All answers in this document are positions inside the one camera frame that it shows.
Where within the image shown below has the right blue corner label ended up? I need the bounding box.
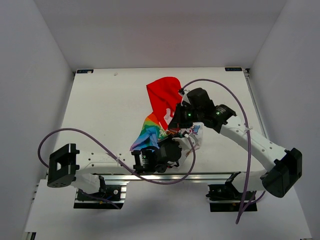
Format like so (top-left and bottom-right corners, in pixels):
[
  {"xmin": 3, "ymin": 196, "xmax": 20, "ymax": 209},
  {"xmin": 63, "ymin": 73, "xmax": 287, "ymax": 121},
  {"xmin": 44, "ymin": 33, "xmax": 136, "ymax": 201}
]
[{"xmin": 224, "ymin": 67, "xmax": 243, "ymax": 72}]

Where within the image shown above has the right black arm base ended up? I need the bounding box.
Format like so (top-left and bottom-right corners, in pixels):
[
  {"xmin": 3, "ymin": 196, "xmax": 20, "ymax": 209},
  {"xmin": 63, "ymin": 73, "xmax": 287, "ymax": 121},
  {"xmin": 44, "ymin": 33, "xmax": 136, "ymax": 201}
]
[{"xmin": 205, "ymin": 172, "xmax": 243, "ymax": 213}]

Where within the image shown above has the white red cartoon jacket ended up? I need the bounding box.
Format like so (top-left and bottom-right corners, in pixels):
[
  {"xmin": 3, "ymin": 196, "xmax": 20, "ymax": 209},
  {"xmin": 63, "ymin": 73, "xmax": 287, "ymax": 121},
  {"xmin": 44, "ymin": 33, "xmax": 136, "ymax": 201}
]
[{"xmin": 129, "ymin": 76, "xmax": 205, "ymax": 173}]

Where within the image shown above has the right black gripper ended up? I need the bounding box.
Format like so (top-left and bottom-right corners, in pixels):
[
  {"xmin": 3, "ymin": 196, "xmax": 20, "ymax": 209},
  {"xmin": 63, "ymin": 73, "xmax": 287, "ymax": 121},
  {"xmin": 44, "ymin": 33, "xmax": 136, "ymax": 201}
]
[{"xmin": 168, "ymin": 102, "xmax": 204, "ymax": 129}]

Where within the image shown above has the aluminium front rail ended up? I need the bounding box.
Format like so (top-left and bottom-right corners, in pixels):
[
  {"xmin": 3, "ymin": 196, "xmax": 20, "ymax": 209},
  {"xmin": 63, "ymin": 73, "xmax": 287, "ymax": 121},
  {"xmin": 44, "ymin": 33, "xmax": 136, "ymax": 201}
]
[{"xmin": 32, "ymin": 172, "xmax": 271, "ymax": 201}]

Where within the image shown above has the aluminium right side rail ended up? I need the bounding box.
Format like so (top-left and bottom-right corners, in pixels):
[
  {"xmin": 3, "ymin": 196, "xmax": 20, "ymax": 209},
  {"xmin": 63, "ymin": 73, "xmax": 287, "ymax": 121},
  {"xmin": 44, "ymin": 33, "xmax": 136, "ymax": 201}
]
[{"xmin": 243, "ymin": 68, "xmax": 269, "ymax": 139}]

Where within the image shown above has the aluminium rail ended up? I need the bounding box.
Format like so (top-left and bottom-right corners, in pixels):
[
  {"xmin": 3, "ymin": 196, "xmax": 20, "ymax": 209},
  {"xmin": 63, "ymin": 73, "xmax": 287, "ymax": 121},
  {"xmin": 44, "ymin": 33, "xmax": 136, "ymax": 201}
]
[
  {"xmin": 32, "ymin": 172, "xmax": 271, "ymax": 201},
  {"xmin": 243, "ymin": 68, "xmax": 269, "ymax": 139}
]

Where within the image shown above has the left blue corner label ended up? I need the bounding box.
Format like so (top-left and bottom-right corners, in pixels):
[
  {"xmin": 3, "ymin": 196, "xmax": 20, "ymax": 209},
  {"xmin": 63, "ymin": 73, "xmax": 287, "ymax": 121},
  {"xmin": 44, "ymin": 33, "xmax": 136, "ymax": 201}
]
[{"xmin": 76, "ymin": 69, "xmax": 94, "ymax": 74}]

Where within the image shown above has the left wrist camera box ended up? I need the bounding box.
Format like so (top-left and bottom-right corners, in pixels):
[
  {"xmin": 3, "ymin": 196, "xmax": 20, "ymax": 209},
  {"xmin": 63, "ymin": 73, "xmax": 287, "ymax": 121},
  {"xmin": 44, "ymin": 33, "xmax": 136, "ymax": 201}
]
[{"xmin": 173, "ymin": 134, "xmax": 201, "ymax": 157}]

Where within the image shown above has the blue corner label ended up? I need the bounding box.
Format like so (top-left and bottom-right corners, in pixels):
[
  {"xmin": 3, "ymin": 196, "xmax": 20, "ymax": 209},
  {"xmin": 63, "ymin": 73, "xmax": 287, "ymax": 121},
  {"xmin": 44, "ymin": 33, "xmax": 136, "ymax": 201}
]
[
  {"xmin": 76, "ymin": 69, "xmax": 94, "ymax": 74},
  {"xmin": 224, "ymin": 67, "xmax": 243, "ymax": 72}
]

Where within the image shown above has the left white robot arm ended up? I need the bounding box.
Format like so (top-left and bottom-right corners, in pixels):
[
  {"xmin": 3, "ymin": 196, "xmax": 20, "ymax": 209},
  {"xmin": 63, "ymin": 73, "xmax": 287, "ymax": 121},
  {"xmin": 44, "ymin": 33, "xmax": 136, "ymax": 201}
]
[{"xmin": 47, "ymin": 138, "xmax": 186, "ymax": 200}]

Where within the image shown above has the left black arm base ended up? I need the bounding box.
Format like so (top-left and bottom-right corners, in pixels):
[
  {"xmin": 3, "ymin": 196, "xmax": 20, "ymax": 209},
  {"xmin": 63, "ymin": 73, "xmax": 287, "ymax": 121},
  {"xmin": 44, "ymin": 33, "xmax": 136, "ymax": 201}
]
[{"xmin": 73, "ymin": 183, "xmax": 127, "ymax": 210}]

